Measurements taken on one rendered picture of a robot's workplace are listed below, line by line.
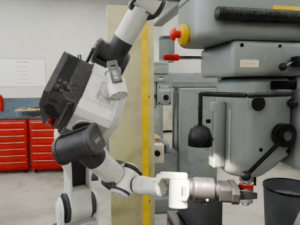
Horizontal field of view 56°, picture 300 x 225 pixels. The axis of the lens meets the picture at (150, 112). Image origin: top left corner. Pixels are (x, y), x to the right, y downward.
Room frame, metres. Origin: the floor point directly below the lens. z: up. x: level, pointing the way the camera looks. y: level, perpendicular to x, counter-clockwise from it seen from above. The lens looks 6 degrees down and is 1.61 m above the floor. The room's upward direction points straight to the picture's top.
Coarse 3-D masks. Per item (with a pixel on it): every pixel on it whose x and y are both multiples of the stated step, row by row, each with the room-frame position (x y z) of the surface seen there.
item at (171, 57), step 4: (164, 56) 0.98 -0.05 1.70; (168, 56) 0.97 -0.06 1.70; (172, 56) 0.98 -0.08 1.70; (176, 56) 0.98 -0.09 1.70; (180, 56) 0.99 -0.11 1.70; (184, 56) 0.99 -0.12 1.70; (188, 56) 1.00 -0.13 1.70; (192, 56) 1.00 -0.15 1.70; (196, 56) 1.00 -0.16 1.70; (200, 56) 1.01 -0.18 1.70; (172, 60) 0.99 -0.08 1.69; (176, 60) 0.99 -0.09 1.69
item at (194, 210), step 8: (216, 200) 1.26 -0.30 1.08; (192, 208) 1.30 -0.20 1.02; (200, 208) 1.23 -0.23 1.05; (208, 208) 1.25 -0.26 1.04; (216, 208) 1.26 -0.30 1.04; (184, 216) 1.38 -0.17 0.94; (192, 216) 1.30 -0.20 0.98; (200, 216) 1.23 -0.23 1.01; (208, 216) 1.25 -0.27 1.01; (216, 216) 1.26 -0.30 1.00; (192, 224) 1.30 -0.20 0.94; (200, 224) 1.23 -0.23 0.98; (208, 224) 1.25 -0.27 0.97; (216, 224) 1.26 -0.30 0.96
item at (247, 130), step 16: (224, 80) 0.93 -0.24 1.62; (240, 80) 0.86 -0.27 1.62; (256, 80) 0.84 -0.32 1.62; (272, 80) 0.85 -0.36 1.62; (288, 80) 0.87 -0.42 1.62; (288, 96) 0.86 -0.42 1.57; (240, 112) 0.85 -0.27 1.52; (256, 112) 0.84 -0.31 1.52; (272, 112) 0.85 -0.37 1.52; (288, 112) 0.87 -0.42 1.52; (240, 128) 0.85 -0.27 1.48; (256, 128) 0.84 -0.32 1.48; (272, 128) 0.85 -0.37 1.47; (240, 144) 0.85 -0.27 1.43; (256, 144) 0.84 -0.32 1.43; (272, 144) 0.85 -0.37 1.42; (240, 160) 0.85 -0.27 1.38; (256, 160) 0.84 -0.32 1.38; (272, 160) 0.86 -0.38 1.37; (256, 176) 0.88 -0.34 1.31
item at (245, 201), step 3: (240, 189) 0.93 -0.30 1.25; (243, 189) 0.92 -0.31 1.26; (246, 189) 0.92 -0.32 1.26; (249, 189) 0.92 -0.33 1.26; (252, 189) 0.92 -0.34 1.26; (240, 201) 0.93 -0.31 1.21; (243, 201) 0.92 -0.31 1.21; (246, 201) 0.92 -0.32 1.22; (249, 201) 0.92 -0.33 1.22; (252, 201) 0.93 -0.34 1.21
